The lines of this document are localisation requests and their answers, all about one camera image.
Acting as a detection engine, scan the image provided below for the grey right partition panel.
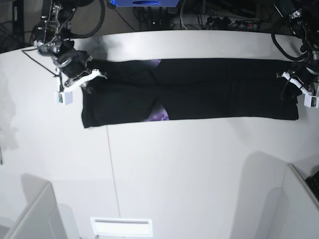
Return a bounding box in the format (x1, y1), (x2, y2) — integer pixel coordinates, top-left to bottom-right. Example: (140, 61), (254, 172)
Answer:
(255, 164), (319, 239)

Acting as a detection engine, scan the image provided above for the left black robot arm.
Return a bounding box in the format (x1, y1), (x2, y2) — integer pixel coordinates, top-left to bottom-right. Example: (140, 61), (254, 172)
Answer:
(271, 0), (319, 108)

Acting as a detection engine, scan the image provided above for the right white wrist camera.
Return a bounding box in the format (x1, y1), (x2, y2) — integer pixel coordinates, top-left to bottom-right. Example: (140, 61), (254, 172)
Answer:
(55, 69), (104, 106)

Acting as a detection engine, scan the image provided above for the black keyboard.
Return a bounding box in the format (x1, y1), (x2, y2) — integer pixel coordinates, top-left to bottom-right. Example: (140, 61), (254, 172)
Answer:
(306, 171), (319, 199)

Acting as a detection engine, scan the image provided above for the grey left partition panel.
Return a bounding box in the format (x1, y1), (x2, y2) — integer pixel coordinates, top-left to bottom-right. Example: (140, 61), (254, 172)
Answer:
(0, 173), (80, 239)

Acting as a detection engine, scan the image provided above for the grey partition panel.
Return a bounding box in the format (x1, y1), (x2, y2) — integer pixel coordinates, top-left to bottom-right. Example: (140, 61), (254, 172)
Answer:
(0, 173), (80, 239)
(255, 164), (319, 239)

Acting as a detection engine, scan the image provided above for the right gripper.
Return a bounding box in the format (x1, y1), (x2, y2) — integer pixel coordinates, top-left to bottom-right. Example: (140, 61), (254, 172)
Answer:
(52, 50), (108, 95)

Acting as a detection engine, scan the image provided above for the black T-shirt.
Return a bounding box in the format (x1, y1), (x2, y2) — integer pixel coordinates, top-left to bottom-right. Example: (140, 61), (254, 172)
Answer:
(82, 58), (299, 128)

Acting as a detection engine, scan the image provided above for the white slotted table grommet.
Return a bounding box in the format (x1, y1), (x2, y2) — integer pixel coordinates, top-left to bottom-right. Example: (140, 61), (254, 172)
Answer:
(90, 217), (153, 237)

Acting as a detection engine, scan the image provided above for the blue box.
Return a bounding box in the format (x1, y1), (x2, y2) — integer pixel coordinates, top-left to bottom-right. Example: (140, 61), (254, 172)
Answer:
(110, 0), (179, 7)

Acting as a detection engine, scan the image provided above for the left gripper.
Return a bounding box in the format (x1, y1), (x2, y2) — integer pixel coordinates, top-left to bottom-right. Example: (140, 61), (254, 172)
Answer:
(276, 63), (319, 104)

